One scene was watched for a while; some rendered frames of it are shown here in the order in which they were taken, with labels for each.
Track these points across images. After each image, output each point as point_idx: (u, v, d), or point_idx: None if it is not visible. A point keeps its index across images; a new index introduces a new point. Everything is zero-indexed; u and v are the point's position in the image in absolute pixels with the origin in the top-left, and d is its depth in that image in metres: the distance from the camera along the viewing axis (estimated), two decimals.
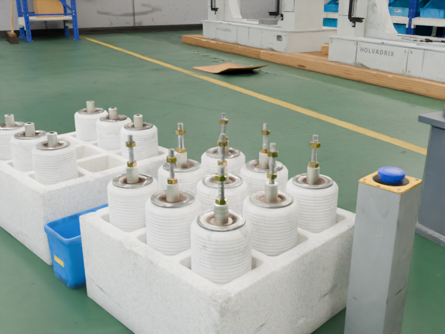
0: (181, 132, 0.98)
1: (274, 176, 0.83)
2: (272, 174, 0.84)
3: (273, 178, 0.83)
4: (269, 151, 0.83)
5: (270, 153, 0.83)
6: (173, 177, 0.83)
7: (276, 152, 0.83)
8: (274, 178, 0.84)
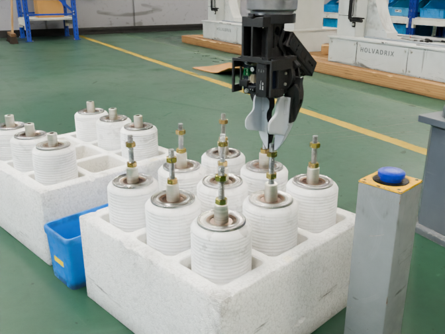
0: (181, 132, 0.98)
1: (273, 176, 0.83)
2: (272, 174, 0.84)
3: (272, 178, 0.83)
4: (268, 151, 0.83)
5: (269, 153, 0.83)
6: (173, 177, 0.83)
7: (275, 152, 0.83)
8: (273, 178, 0.84)
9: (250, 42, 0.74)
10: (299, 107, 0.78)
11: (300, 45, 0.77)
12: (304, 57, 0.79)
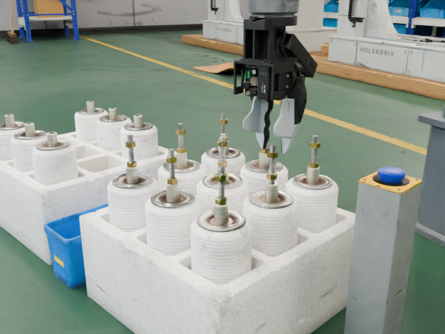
0: (181, 132, 0.98)
1: (275, 174, 0.84)
2: (266, 177, 0.83)
3: (275, 176, 0.84)
4: (269, 154, 0.81)
5: (269, 156, 0.82)
6: (173, 177, 0.83)
7: (267, 152, 0.83)
8: (269, 179, 0.84)
9: (251, 45, 0.74)
10: (304, 107, 0.77)
11: (302, 47, 0.77)
12: (306, 59, 0.79)
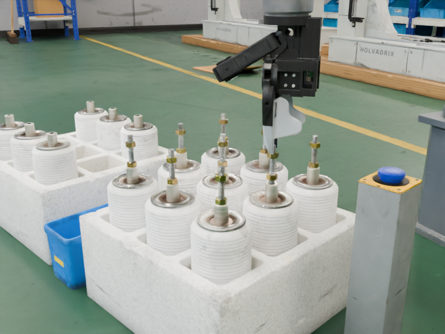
0: (181, 132, 0.98)
1: (267, 175, 0.84)
2: (275, 179, 0.83)
3: (267, 177, 0.84)
4: (277, 154, 0.82)
5: (277, 156, 0.82)
6: (173, 177, 0.83)
7: (272, 156, 0.81)
8: (271, 181, 0.83)
9: (306, 44, 0.74)
10: None
11: None
12: None
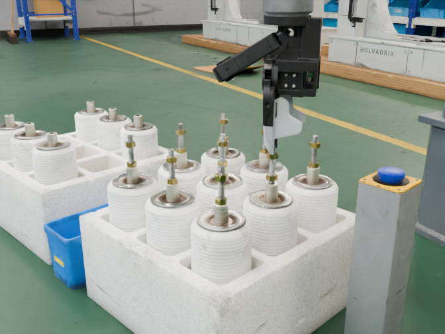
0: (181, 132, 0.98)
1: (272, 178, 0.83)
2: (274, 176, 0.84)
3: (271, 180, 0.83)
4: None
5: (271, 155, 0.83)
6: (173, 177, 0.83)
7: (277, 154, 0.83)
8: (274, 180, 0.84)
9: (307, 44, 0.74)
10: None
11: None
12: None
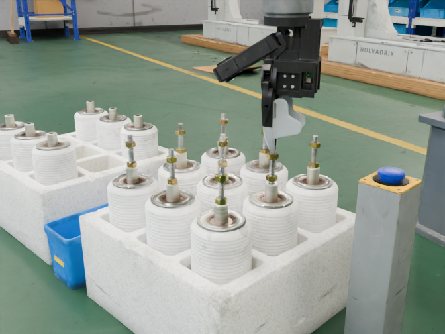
0: (181, 132, 0.98)
1: (276, 176, 0.84)
2: (265, 178, 0.84)
3: (276, 179, 0.84)
4: (268, 156, 0.82)
5: (267, 158, 0.82)
6: (173, 177, 0.83)
7: (269, 154, 0.83)
8: None
9: (306, 46, 0.74)
10: None
11: None
12: None
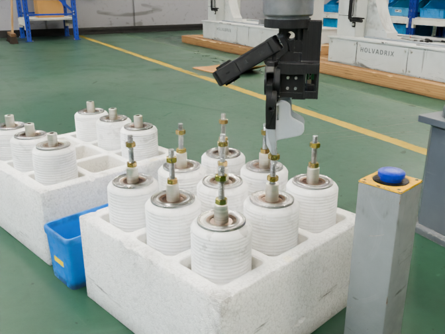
0: (181, 132, 0.98)
1: (268, 176, 0.84)
2: (275, 181, 0.83)
3: (269, 178, 0.84)
4: (279, 156, 0.82)
5: (278, 158, 0.82)
6: (173, 177, 0.83)
7: (272, 157, 0.82)
8: (271, 182, 0.84)
9: (308, 47, 0.74)
10: None
11: None
12: None
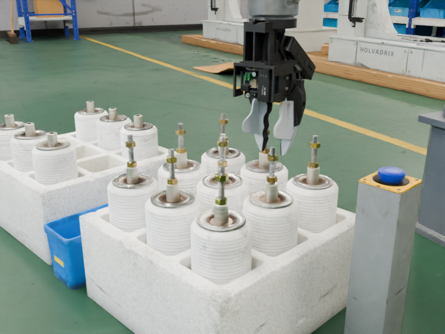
0: (181, 132, 0.98)
1: (269, 180, 0.83)
2: (276, 179, 0.84)
3: (269, 181, 0.83)
4: None
5: (274, 157, 0.83)
6: (173, 177, 0.83)
7: (277, 156, 0.82)
8: (274, 183, 0.84)
9: (251, 47, 0.74)
10: (302, 109, 0.77)
11: (300, 50, 0.78)
12: (304, 61, 0.80)
